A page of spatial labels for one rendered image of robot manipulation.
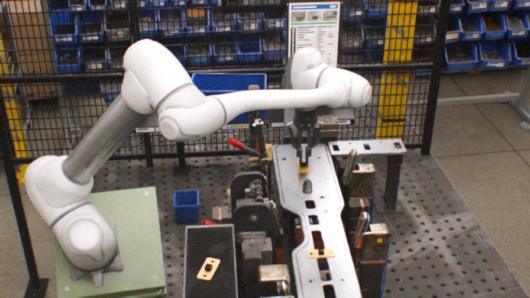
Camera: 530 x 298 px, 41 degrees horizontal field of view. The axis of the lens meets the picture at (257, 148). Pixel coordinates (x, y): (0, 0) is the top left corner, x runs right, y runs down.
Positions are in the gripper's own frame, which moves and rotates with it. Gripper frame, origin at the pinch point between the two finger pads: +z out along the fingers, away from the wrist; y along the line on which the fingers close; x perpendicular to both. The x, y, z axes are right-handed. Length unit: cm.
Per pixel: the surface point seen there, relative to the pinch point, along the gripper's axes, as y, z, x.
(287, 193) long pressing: -7.2, 6.4, -13.3
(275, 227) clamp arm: -13.1, 4.9, -34.4
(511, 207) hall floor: 136, 107, 105
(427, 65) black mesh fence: 59, -8, 55
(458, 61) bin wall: 124, 55, 193
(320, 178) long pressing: 5.8, 6.4, -5.0
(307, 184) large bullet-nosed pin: -0.2, 2.8, -14.0
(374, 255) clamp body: 17.7, 10.5, -43.3
